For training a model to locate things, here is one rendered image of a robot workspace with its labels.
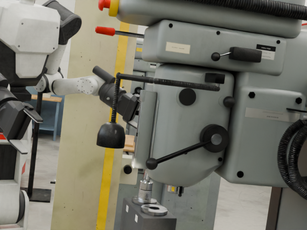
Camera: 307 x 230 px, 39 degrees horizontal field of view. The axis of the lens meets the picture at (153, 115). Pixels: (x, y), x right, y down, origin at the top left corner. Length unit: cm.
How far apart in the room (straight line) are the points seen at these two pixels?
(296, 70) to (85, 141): 195
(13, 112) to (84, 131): 167
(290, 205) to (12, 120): 85
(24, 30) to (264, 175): 93
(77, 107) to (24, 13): 139
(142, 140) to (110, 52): 177
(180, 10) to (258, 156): 42
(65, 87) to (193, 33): 88
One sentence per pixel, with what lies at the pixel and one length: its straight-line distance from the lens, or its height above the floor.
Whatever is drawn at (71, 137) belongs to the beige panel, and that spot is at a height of 113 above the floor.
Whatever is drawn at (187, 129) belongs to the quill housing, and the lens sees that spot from 111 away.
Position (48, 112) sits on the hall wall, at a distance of 1021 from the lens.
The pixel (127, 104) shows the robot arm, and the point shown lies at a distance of 168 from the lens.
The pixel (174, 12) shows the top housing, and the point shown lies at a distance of 106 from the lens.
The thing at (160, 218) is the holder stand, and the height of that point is 114.
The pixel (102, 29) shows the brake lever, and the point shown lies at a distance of 125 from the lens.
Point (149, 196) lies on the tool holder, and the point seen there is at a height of 117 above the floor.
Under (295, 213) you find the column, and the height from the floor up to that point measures 124.
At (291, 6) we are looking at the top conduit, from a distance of 113.
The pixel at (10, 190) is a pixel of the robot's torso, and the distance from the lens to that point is 174.
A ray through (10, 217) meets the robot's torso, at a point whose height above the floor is 100.
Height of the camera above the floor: 159
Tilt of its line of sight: 5 degrees down
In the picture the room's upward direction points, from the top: 7 degrees clockwise
